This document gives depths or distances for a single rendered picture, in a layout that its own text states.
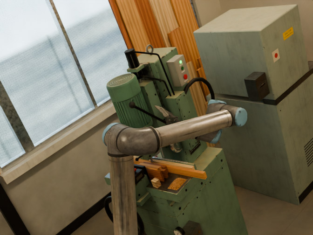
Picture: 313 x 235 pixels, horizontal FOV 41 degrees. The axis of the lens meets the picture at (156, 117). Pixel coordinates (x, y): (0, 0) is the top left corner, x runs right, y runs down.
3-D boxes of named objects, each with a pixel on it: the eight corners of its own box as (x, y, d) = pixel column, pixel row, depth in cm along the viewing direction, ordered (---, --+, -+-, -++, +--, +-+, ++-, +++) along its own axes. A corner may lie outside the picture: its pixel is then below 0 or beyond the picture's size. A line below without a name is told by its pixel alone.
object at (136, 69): (130, 80, 244) (120, 53, 237) (139, 74, 249) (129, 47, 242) (140, 80, 238) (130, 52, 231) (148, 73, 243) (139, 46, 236)
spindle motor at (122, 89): (118, 134, 246) (98, 87, 233) (137, 119, 257) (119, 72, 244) (140, 137, 234) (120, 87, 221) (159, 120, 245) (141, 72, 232)
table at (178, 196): (96, 193, 265) (92, 186, 263) (127, 165, 284) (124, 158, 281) (170, 214, 224) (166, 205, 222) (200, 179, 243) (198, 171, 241)
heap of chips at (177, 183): (167, 188, 235) (166, 185, 235) (177, 177, 242) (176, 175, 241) (177, 190, 231) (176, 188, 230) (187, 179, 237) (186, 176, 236)
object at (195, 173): (129, 164, 272) (126, 159, 270) (131, 162, 273) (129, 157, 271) (205, 179, 231) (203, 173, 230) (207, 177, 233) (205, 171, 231)
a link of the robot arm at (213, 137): (222, 126, 222) (217, 144, 222) (199, 120, 222) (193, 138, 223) (223, 127, 212) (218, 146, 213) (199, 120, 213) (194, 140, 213)
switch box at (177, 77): (173, 86, 250) (165, 62, 243) (183, 79, 256) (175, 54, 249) (181, 86, 245) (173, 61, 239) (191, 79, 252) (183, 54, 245)
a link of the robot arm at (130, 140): (131, 136, 166) (249, 104, 203) (115, 130, 176) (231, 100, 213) (133, 164, 169) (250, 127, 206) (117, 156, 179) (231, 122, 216)
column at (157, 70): (163, 162, 281) (126, 63, 251) (181, 143, 294) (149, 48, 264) (189, 167, 266) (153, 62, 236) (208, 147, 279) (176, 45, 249)
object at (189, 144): (180, 148, 257) (173, 132, 252) (186, 142, 261) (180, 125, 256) (192, 150, 251) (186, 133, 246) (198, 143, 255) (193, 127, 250)
